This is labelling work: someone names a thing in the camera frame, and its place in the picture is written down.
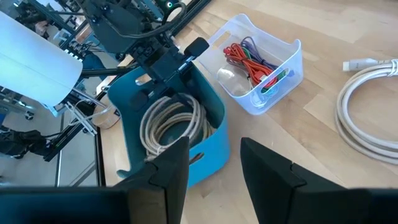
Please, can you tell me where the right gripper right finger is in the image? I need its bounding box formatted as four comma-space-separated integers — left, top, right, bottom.
241, 138, 371, 224

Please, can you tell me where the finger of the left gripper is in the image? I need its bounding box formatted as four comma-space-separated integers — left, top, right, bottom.
183, 36, 211, 58
129, 89, 149, 110

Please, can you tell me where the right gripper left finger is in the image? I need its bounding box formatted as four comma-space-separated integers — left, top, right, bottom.
115, 136, 190, 224

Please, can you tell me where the blue plastic bin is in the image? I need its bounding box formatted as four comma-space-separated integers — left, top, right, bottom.
107, 60, 231, 189

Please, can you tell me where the red USB cable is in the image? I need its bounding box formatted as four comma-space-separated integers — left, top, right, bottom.
223, 42, 279, 90

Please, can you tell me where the purple USB cable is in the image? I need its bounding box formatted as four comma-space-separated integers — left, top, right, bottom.
241, 36, 279, 71

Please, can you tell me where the clear plastic bin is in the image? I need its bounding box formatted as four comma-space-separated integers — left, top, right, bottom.
197, 12, 305, 116

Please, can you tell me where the person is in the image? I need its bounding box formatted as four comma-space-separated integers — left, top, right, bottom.
18, 2, 108, 72

